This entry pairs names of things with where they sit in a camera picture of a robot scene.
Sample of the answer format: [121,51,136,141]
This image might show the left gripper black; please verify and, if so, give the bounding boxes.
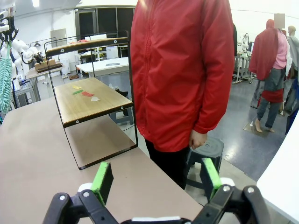
[0,4,19,44]

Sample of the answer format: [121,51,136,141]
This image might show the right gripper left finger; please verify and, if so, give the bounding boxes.
[42,162,122,224]

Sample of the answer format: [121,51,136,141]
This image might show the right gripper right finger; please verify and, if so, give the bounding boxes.
[192,158,271,224]

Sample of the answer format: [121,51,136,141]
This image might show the teal microfibre duster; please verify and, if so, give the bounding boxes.
[0,43,14,114]

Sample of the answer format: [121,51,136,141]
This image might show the person's left forearm red sleeve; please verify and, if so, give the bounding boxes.
[193,79,235,135]

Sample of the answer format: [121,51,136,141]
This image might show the person's left hand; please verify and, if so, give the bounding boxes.
[188,130,208,150]

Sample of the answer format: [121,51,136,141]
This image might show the black plastic stool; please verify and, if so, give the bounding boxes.
[185,137,225,202]

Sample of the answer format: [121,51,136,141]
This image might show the flat brown cardboard box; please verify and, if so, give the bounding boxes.
[34,58,63,73]

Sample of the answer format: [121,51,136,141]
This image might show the aluminium profile cart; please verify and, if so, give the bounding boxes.
[14,78,39,109]

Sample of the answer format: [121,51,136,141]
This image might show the white height-adjustable table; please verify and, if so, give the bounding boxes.
[256,132,299,224]

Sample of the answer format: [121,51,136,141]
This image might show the black framed glass doors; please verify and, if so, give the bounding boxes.
[74,6,136,42]

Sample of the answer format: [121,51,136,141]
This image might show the white rectangular lab table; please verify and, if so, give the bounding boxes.
[76,56,130,78]

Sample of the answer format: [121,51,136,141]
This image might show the person in red jacket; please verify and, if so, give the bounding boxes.
[129,0,235,191]

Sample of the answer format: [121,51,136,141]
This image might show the mannequin in red hoodie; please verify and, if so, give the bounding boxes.
[249,19,292,133]

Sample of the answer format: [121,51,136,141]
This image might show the mannequin in grey jacket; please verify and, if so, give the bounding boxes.
[286,25,299,114]

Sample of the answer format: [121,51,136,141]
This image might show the grey wall panel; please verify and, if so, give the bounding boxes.
[50,28,67,49]

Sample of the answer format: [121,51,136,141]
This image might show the grey mannequin base plate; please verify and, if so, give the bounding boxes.
[243,120,277,139]

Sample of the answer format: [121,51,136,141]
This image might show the two-tier wooden black-frame shelf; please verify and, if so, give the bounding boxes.
[43,30,140,170]

